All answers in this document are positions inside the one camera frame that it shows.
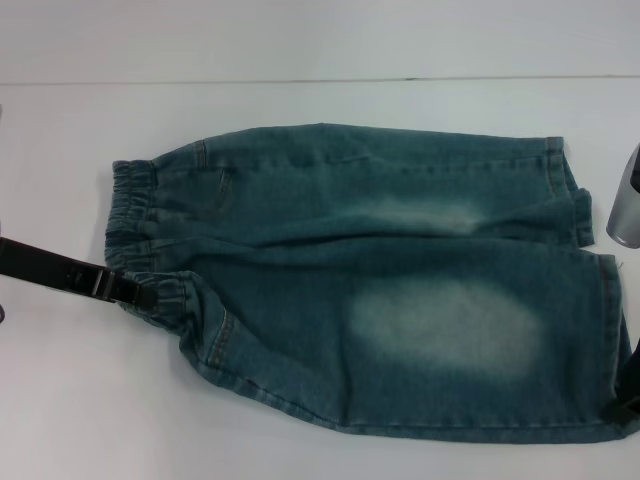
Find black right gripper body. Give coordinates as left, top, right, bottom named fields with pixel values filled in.
left=617, top=339, right=640, bottom=407

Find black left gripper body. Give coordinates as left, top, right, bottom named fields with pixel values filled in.
left=0, top=236, right=109, bottom=302

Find blue denim shorts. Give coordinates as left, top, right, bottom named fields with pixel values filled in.
left=102, top=122, right=634, bottom=444

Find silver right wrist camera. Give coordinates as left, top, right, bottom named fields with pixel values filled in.
left=605, top=142, right=640, bottom=249

